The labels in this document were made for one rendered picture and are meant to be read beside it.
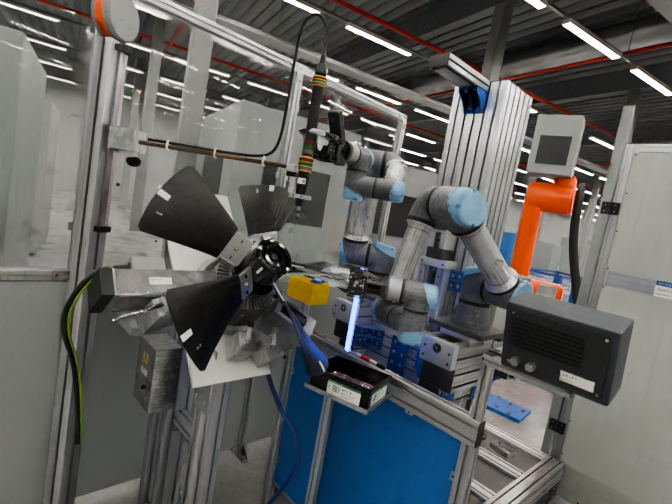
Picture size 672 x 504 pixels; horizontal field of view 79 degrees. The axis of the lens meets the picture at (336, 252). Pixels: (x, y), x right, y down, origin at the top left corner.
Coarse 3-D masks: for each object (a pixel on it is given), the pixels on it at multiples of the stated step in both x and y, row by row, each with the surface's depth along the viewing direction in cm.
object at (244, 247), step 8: (232, 240) 118; (240, 240) 119; (248, 240) 119; (224, 248) 118; (232, 248) 118; (240, 248) 119; (248, 248) 120; (224, 256) 118; (232, 256) 119; (240, 256) 120; (232, 264) 119
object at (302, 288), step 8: (296, 280) 175; (304, 280) 172; (288, 288) 178; (296, 288) 174; (304, 288) 171; (312, 288) 167; (320, 288) 170; (328, 288) 174; (296, 296) 174; (304, 296) 170; (312, 296) 168; (320, 296) 171; (312, 304) 169; (320, 304) 172
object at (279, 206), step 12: (240, 192) 141; (252, 192) 141; (264, 192) 141; (276, 192) 142; (252, 204) 137; (264, 204) 137; (276, 204) 137; (288, 204) 138; (252, 216) 134; (264, 216) 133; (276, 216) 133; (288, 216) 133; (252, 228) 131; (264, 228) 130; (276, 228) 129
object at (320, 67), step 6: (324, 54) 122; (324, 60) 122; (318, 66) 121; (324, 66) 121; (318, 72) 121; (324, 72) 122; (300, 174) 125; (306, 174) 125; (300, 180) 125; (306, 180) 125; (300, 186) 125; (306, 186) 126; (300, 192) 125; (300, 204) 126
